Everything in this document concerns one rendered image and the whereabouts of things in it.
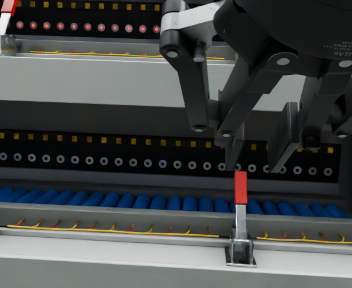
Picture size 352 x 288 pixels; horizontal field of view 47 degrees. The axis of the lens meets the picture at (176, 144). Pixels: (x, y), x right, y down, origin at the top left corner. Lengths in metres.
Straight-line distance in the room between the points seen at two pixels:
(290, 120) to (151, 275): 0.20
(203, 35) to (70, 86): 0.27
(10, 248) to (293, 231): 0.30
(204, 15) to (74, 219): 0.33
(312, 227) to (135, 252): 0.19
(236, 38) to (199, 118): 0.08
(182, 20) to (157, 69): 0.24
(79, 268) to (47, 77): 0.19
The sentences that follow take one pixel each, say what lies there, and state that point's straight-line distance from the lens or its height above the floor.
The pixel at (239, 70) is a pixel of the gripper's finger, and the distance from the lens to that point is 0.22.
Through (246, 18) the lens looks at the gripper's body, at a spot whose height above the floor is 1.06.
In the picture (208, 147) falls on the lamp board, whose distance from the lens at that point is 0.55.
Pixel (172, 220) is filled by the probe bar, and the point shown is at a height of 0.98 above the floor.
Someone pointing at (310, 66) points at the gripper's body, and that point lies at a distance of 0.20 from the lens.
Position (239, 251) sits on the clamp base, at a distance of 0.43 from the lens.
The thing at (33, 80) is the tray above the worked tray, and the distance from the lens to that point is 0.45.
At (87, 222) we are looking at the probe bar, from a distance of 0.47.
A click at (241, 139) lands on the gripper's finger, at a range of 0.27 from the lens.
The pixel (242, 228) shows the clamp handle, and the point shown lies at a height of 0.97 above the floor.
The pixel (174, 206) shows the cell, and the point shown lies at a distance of 0.49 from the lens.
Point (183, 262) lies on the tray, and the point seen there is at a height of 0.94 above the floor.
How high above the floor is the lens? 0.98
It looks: 10 degrees up
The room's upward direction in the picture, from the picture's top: 3 degrees clockwise
